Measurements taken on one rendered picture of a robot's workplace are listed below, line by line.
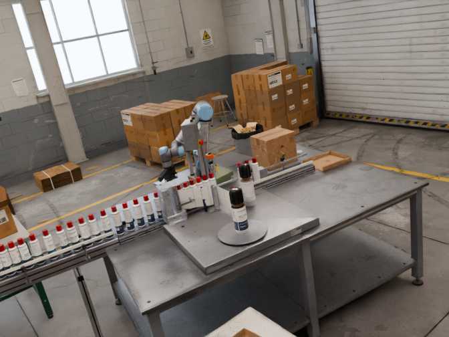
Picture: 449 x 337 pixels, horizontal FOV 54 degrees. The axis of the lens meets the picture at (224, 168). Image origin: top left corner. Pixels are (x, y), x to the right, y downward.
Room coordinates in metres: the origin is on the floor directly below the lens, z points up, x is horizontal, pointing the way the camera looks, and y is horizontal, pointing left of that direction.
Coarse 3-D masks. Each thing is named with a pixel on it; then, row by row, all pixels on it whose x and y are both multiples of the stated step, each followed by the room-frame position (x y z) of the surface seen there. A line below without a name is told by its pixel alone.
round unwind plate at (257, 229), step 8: (232, 224) 2.50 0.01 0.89; (256, 224) 2.44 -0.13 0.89; (264, 224) 2.42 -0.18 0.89; (224, 232) 2.41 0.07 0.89; (232, 232) 2.39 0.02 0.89; (248, 232) 2.35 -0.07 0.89; (256, 232) 2.34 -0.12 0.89; (264, 232) 2.32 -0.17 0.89; (224, 240) 2.31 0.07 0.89; (232, 240) 2.29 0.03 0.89; (240, 240) 2.27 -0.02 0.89; (248, 240) 2.26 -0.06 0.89; (256, 240) 2.24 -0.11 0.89
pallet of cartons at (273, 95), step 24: (240, 72) 7.38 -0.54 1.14; (264, 72) 6.89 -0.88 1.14; (288, 72) 6.97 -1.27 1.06; (240, 96) 7.20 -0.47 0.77; (264, 96) 6.74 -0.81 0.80; (288, 96) 6.92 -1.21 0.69; (312, 96) 7.28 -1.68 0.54; (240, 120) 7.28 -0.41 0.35; (264, 120) 6.80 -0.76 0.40; (288, 120) 6.91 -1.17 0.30; (312, 120) 7.26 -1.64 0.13
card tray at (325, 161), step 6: (330, 150) 3.58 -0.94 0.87; (318, 156) 3.53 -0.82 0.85; (324, 156) 3.56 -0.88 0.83; (330, 156) 3.53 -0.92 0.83; (336, 156) 3.50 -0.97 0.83; (342, 156) 3.45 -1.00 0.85; (348, 156) 3.38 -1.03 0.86; (318, 162) 3.44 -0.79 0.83; (324, 162) 3.41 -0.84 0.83; (330, 162) 3.39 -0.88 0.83; (336, 162) 3.29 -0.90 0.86; (342, 162) 3.32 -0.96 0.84; (318, 168) 3.31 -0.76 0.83; (324, 168) 3.24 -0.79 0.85; (330, 168) 3.26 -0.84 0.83
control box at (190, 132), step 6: (186, 120) 3.07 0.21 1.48; (180, 126) 2.96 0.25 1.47; (186, 126) 2.95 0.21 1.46; (192, 126) 2.94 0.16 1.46; (186, 132) 2.95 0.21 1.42; (192, 132) 2.94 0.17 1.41; (186, 138) 2.95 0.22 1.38; (192, 138) 2.94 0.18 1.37; (198, 138) 2.98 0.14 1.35; (186, 144) 2.95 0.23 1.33; (192, 144) 2.95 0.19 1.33; (198, 144) 2.95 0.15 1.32; (186, 150) 2.96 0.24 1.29
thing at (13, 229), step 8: (0, 192) 3.38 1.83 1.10; (0, 200) 3.40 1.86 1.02; (0, 208) 3.21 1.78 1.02; (8, 208) 3.24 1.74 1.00; (0, 216) 3.20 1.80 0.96; (8, 216) 3.23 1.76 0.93; (0, 224) 3.18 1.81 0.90; (8, 224) 3.22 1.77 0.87; (0, 232) 3.17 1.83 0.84; (8, 232) 3.20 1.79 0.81; (16, 232) 3.24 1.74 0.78
